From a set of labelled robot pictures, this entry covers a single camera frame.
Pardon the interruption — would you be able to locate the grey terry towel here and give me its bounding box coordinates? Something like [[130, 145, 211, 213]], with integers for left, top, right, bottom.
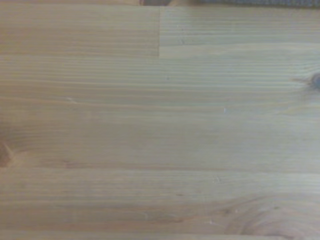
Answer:
[[193, 0, 320, 6]]

